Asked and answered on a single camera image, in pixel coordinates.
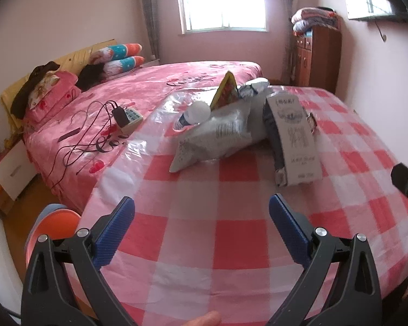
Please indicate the white milk carton box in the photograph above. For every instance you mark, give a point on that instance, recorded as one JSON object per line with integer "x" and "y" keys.
{"x": 291, "y": 138}

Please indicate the white power strip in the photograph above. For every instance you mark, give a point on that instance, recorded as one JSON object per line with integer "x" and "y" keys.
{"x": 135, "y": 120}

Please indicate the grey curtain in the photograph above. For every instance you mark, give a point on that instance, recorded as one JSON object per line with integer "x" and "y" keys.
{"x": 152, "y": 25}
{"x": 288, "y": 31}

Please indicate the white nightstand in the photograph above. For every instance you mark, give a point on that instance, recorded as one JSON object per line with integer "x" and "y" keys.
{"x": 16, "y": 170}

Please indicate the window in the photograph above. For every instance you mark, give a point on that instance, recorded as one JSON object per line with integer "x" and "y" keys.
{"x": 222, "y": 15}

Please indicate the cartoon bolster pillow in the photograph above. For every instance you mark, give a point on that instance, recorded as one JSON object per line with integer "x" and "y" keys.
{"x": 116, "y": 67}
{"x": 115, "y": 52}

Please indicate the yellow headboard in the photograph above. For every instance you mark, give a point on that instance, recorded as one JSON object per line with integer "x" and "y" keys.
{"x": 73, "y": 62}

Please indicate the lower cartoon bolster pillow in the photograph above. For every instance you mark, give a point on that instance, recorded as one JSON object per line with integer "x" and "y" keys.
{"x": 116, "y": 67}

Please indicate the left hand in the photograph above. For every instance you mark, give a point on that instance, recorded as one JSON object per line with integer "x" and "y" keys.
{"x": 212, "y": 318}

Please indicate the pink bed with bedspread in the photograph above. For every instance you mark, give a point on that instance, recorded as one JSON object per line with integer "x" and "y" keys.
{"x": 72, "y": 139}

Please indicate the grey curtain left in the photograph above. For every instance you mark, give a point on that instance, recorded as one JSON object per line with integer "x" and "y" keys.
{"x": 152, "y": 25}

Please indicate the black power adapter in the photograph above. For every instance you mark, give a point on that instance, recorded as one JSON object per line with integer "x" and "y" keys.
{"x": 120, "y": 116}

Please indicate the grey white mailer bag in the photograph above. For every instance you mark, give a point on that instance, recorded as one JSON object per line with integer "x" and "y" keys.
{"x": 224, "y": 133}

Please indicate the yellow snack bag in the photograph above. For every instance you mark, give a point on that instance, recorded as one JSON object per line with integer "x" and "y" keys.
{"x": 226, "y": 92}

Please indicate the orange round stool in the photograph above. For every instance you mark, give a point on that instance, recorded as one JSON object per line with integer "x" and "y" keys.
{"x": 56, "y": 221}

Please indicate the pink checkered tablecloth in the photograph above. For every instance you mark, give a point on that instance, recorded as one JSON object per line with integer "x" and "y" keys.
{"x": 202, "y": 239}

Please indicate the floral pillow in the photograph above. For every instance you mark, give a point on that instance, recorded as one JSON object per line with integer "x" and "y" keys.
{"x": 42, "y": 88}

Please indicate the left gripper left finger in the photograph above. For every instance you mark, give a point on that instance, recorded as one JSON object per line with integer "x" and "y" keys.
{"x": 48, "y": 298}

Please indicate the white plastic bottle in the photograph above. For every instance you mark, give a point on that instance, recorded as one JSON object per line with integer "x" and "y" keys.
{"x": 196, "y": 113}

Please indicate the folded blankets on cabinet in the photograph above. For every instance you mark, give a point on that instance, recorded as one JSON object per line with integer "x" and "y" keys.
{"x": 308, "y": 17}

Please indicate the black garment by pillows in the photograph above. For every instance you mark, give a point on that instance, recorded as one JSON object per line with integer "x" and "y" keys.
{"x": 90, "y": 76}

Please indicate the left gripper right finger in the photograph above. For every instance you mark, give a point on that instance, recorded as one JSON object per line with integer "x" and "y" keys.
{"x": 354, "y": 297}

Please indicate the dark brown garment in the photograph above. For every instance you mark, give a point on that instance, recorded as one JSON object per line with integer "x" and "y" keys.
{"x": 20, "y": 102}

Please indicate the grey curtain right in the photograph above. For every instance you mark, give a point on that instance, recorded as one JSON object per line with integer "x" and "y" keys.
{"x": 288, "y": 31}

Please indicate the upper cartoon bolster pillow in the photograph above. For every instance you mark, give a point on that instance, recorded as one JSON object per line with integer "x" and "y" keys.
{"x": 115, "y": 52}

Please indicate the brown wooden cabinet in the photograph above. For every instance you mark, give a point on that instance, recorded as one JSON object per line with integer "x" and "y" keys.
{"x": 317, "y": 58}

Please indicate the white Magicday bag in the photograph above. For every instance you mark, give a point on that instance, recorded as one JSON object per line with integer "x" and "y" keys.
{"x": 252, "y": 87}

